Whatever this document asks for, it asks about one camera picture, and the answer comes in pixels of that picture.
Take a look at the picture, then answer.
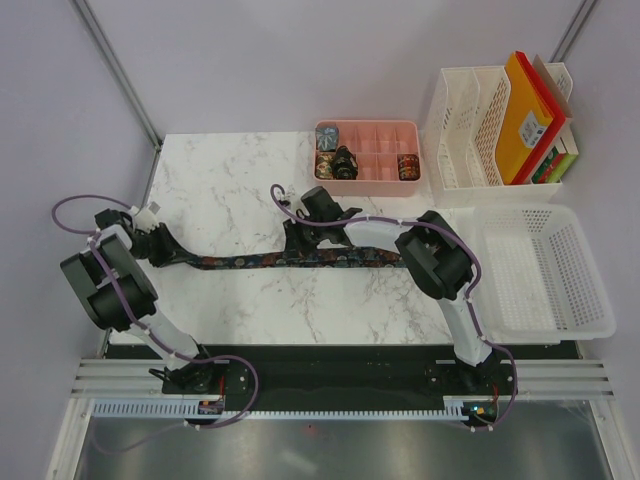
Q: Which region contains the beige floral rolled tie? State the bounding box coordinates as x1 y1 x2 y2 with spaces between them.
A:
314 152 334 180

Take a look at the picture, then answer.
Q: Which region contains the white file organizer rack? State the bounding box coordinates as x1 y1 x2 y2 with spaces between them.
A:
422 66 561 207

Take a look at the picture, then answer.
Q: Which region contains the white perforated plastic basket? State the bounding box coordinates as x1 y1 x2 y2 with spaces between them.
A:
472 204 616 343

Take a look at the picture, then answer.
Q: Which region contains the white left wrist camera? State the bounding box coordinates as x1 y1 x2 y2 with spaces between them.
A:
129 202 160 233

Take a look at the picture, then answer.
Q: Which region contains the black rolled tie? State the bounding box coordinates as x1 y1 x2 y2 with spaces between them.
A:
331 146 358 180

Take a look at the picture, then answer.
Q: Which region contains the brown cardboard folder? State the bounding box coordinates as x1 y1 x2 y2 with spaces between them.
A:
533 55 573 122

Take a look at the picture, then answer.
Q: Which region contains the green book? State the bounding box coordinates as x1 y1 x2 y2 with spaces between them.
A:
531 148 578 184

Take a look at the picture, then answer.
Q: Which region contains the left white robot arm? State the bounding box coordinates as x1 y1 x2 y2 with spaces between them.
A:
60 209 220 394

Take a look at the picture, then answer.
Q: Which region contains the white slotted cable duct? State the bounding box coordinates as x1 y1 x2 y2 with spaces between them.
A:
90 398 478 421

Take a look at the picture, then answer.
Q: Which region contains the dark floral patterned tie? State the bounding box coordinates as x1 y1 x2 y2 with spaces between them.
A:
172 247 406 271

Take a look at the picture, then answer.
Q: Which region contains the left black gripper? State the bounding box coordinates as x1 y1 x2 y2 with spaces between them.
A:
128 223 193 269

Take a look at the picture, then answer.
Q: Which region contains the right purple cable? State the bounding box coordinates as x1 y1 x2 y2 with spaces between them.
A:
269 182 521 434

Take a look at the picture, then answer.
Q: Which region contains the pink compartment organizer box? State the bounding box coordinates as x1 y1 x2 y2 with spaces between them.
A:
310 119 424 197

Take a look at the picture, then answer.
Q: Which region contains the grey rolled tie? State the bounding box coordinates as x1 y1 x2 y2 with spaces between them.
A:
315 124 340 152

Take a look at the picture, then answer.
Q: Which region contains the red folder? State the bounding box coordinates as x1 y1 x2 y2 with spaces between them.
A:
512 59 571 185

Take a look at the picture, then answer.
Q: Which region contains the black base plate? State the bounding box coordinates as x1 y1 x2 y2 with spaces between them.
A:
102 341 584 426

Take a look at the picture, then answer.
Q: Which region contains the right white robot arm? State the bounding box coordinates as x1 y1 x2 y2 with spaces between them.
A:
270 184 499 394

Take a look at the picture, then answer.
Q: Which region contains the red rolled tie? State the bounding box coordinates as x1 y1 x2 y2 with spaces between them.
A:
397 154 421 181

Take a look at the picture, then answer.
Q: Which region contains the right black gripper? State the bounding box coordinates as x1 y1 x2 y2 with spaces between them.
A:
283 214 326 261

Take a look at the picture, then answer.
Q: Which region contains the orange folder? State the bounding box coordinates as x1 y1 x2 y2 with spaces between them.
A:
495 51 554 185

